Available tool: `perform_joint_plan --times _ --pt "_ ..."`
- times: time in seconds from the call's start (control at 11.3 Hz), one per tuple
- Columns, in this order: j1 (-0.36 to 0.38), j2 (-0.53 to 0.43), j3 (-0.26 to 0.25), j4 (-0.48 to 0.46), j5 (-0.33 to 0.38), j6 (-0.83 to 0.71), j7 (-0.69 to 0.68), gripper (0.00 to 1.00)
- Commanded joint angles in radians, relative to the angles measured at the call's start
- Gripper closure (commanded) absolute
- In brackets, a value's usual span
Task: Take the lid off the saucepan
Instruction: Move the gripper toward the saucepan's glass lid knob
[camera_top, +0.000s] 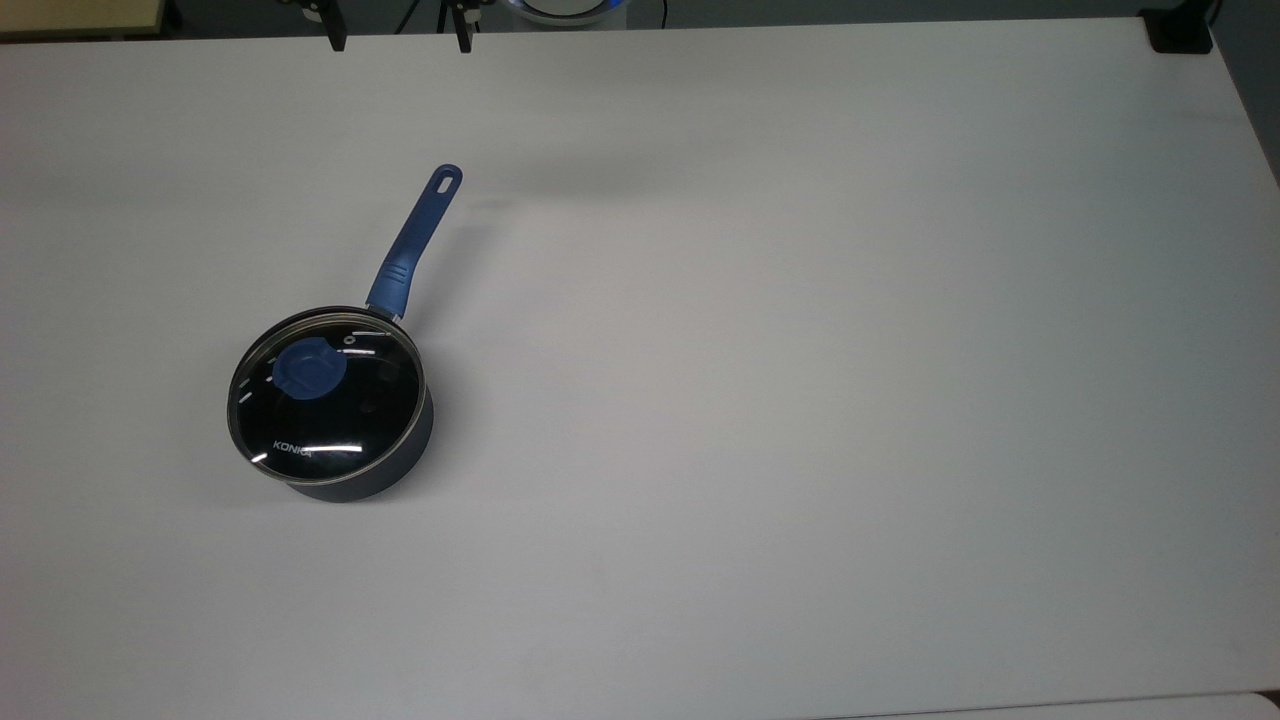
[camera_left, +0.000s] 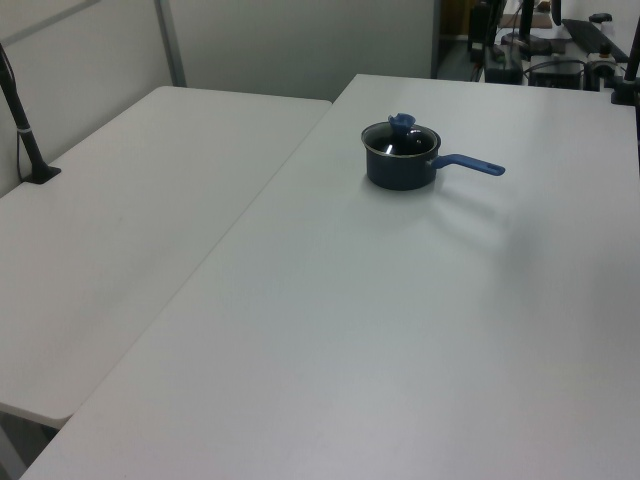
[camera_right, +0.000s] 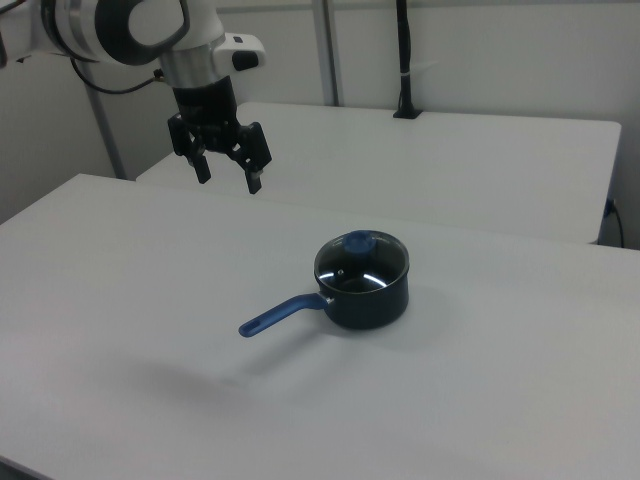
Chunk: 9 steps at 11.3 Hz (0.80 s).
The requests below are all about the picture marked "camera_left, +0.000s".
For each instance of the glass lid with blue knob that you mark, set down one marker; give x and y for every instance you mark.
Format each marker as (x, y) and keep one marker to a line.
(395, 142)

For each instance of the white side table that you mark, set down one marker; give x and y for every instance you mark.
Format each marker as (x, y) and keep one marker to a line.
(125, 210)

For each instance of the black equipment box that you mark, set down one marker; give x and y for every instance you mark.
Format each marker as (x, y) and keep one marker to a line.
(502, 67)

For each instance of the black computer case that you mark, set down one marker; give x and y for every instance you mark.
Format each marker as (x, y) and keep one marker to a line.
(557, 75)

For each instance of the black monitor stand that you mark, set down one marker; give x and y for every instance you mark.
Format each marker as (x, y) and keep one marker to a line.
(526, 30)

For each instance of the black keyboard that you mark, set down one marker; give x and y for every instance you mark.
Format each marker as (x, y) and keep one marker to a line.
(592, 35)

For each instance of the black camera stand pole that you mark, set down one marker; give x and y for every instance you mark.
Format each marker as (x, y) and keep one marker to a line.
(25, 135)

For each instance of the black clamp camera stand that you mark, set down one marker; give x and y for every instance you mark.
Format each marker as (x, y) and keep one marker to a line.
(627, 90)

